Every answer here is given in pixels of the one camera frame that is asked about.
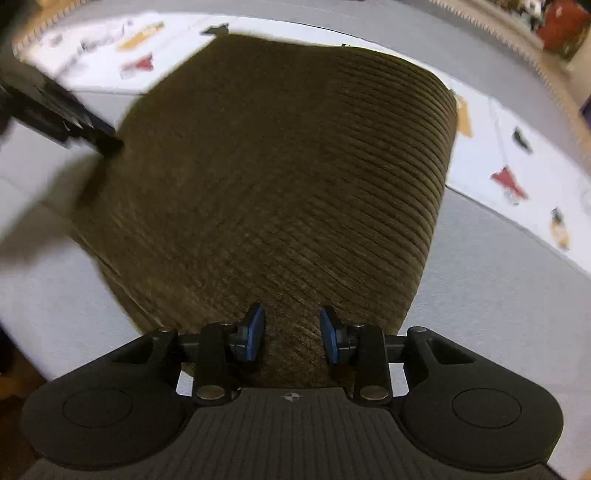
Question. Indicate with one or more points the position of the grey printed bed sheet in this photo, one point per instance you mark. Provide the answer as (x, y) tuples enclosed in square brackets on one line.
[(485, 300)]

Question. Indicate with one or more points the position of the purple bag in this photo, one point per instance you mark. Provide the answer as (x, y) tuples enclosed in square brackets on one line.
[(586, 106)]

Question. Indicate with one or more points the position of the red cushion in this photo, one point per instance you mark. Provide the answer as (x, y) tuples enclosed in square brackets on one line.
[(563, 27)]

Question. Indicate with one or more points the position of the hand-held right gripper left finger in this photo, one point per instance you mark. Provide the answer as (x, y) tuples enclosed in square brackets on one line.
[(254, 332)]

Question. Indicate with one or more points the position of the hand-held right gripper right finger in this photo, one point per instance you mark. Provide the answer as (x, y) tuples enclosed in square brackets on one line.
[(329, 334)]

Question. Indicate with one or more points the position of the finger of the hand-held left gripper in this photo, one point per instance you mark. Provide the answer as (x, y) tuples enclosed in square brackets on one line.
[(99, 134)]

